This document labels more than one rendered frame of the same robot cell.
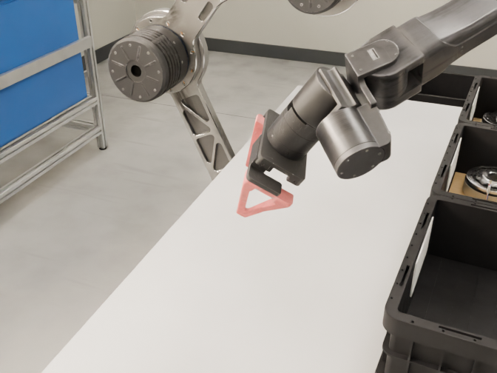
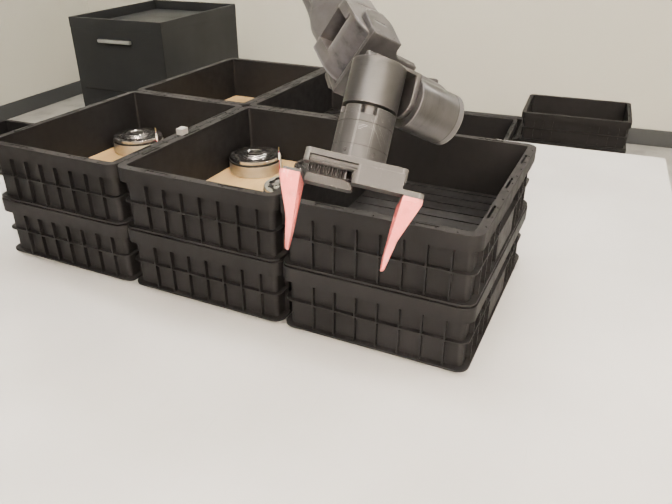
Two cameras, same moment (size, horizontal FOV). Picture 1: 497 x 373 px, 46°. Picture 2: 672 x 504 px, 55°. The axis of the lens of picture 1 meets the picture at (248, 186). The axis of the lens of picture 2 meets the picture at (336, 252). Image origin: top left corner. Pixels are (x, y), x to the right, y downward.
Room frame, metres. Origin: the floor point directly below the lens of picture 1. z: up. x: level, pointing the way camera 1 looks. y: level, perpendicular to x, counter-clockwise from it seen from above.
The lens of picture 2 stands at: (0.68, 0.57, 1.29)
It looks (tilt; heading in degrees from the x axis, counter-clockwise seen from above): 28 degrees down; 270
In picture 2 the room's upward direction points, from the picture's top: straight up
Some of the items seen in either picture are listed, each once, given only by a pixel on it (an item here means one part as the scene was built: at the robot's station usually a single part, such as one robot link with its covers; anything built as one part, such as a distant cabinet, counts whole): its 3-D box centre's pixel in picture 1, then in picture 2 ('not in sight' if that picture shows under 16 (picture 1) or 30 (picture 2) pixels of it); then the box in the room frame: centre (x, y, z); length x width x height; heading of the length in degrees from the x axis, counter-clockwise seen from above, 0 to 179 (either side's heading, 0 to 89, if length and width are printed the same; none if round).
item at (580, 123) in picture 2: not in sight; (568, 160); (-0.29, -1.96, 0.37); 0.40 x 0.30 x 0.45; 159
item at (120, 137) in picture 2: not in sight; (137, 135); (1.11, -0.78, 0.86); 0.10 x 0.10 x 0.01
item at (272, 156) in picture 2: not in sight; (255, 155); (0.84, -0.65, 0.86); 0.10 x 0.10 x 0.01
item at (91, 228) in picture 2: not in sight; (137, 202); (1.09, -0.65, 0.76); 0.40 x 0.30 x 0.12; 65
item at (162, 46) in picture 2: not in sight; (168, 111); (1.47, -2.42, 0.45); 0.62 x 0.45 x 0.90; 69
